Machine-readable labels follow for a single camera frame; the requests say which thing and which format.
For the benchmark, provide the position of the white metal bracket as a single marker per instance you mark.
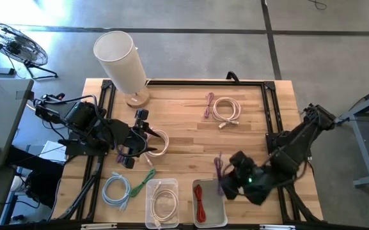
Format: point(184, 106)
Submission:
point(98, 226)
point(277, 227)

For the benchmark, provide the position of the white paper sheet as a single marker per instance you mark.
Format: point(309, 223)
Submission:
point(53, 151)

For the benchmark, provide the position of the grey metal table stand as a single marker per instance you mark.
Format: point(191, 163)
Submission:
point(361, 150)

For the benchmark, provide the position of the clear plastic bin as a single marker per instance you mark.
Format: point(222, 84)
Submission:
point(165, 206)

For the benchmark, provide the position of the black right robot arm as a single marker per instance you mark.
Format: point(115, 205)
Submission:
point(289, 150)

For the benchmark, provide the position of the black floor fan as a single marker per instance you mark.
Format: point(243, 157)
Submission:
point(13, 46)

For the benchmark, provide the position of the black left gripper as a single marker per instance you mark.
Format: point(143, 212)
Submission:
point(133, 140)

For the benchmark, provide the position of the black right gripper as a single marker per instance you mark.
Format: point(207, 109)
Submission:
point(243, 164)

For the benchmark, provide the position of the white plastic bin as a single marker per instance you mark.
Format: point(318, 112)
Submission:
point(216, 204)

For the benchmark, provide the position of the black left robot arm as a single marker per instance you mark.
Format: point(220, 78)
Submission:
point(82, 116)

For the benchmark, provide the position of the white cylinder lamp wooden base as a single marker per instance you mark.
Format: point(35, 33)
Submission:
point(120, 60)

